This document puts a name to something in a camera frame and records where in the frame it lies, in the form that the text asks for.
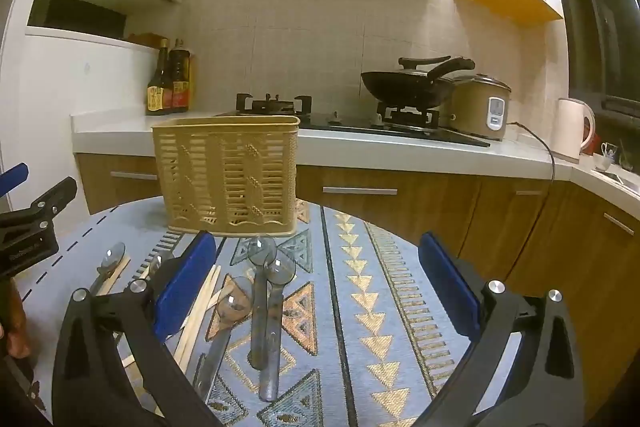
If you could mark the white tall cabinet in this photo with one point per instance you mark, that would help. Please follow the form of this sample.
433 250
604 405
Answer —
75 82

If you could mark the black gas stove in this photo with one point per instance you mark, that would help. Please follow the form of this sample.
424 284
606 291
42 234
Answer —
340 123

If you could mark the person's left hand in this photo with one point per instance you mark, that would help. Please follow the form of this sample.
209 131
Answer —
16 322

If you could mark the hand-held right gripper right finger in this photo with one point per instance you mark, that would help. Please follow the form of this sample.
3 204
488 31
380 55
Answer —
447 279

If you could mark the transparent grey plastic spoon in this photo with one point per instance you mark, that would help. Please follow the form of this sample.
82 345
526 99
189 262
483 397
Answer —
272 357
259 307
232 302

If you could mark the pale wooden chopstick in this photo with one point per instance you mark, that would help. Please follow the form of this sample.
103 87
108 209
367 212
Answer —
116 273
197 334
127 361
202 299

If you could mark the beige plastic utensil basket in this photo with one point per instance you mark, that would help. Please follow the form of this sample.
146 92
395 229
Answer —
225 172

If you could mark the slim dark sauce bottle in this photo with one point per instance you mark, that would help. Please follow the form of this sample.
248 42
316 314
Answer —
159 92

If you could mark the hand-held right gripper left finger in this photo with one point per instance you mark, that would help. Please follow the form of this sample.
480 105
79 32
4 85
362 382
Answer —
182 279

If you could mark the beige rice cooker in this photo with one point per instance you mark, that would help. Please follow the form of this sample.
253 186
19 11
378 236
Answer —
472 112

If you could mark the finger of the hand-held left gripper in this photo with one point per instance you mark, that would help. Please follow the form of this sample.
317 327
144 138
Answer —
52 202
14 178

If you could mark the blue patterned tablecloth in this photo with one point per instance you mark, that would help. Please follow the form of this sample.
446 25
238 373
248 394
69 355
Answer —
350 307

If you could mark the dark window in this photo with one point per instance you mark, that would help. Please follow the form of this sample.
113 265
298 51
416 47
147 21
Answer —
600 32

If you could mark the black wok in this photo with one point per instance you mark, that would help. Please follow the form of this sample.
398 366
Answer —
400 89

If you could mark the clear glass cup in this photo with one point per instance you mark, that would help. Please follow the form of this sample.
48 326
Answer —
605 157

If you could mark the wide dark sauce bottle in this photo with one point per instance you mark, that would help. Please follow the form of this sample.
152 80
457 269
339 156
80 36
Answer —
181 82

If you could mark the brown box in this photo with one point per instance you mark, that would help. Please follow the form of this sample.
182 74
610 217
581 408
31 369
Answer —
145 40

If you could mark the white electric kettle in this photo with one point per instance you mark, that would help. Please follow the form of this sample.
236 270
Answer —
567 132

